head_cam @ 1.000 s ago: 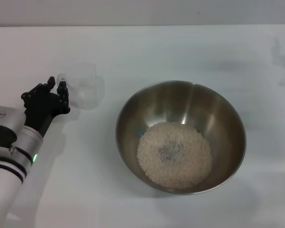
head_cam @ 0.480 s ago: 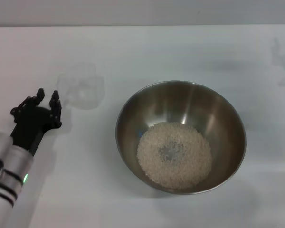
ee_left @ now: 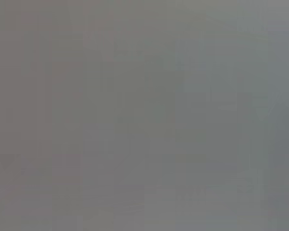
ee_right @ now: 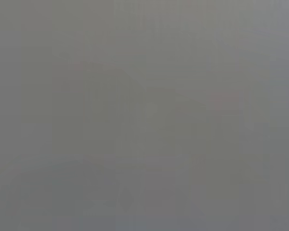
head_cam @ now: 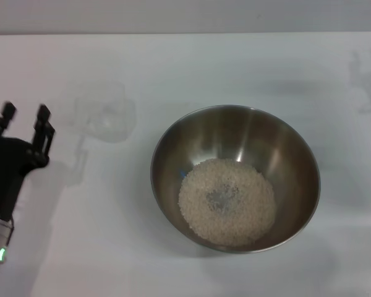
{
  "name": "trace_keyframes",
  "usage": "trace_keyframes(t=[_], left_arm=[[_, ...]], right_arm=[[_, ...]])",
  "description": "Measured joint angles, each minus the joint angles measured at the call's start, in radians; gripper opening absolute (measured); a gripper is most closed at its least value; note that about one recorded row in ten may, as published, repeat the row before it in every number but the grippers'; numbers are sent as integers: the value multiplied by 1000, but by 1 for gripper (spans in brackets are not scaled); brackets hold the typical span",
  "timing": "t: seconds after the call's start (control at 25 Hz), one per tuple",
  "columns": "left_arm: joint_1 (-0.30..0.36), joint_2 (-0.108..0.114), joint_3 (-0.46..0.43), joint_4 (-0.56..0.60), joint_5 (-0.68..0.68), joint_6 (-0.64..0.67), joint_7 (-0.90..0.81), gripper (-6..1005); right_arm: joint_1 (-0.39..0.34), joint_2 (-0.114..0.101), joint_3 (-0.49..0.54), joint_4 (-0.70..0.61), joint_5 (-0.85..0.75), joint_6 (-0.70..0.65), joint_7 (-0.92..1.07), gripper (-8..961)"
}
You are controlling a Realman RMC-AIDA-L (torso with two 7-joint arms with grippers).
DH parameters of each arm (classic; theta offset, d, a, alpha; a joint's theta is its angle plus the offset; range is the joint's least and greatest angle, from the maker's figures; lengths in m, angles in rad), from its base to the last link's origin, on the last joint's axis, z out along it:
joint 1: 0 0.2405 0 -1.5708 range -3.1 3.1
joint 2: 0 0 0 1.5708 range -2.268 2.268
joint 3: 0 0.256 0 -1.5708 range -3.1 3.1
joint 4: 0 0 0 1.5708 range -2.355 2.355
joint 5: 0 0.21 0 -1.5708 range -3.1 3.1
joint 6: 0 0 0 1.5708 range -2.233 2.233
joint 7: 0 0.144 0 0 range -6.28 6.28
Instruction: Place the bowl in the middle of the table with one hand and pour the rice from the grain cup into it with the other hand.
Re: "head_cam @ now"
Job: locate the rice grains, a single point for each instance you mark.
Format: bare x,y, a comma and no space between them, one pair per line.
250,216

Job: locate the stainless steel mixing bowl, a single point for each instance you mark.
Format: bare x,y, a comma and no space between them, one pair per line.
266,139

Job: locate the clear plastic measuring cup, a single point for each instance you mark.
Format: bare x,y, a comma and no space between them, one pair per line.
111,120

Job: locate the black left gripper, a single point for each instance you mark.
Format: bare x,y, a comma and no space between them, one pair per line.
6,173

